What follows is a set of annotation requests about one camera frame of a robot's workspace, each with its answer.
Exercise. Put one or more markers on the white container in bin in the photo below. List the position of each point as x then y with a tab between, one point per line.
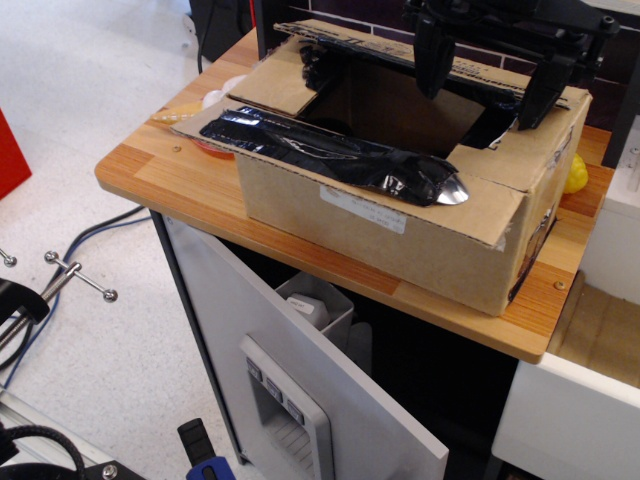
312	309

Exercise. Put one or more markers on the white wooden drawer box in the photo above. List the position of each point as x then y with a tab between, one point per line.
575	414

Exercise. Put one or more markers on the red box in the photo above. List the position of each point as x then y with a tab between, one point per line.
14	169

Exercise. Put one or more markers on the blue black clamp handle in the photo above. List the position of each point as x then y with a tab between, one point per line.
205	463

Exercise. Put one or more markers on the black metal clamp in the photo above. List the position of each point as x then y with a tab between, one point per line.
30	307

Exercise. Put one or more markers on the grey plastic bin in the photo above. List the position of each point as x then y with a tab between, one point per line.
340	307

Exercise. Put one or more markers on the cardboard box with black tape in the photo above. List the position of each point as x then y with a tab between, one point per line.
336	144

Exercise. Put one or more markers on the grey cabinet door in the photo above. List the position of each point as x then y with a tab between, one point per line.
298	407

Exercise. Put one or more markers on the yellow toy behind box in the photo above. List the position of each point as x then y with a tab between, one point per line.
578	176

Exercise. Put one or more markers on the red orange plate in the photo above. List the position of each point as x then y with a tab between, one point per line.
213	150

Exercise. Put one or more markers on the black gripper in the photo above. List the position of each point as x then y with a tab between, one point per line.
576	31

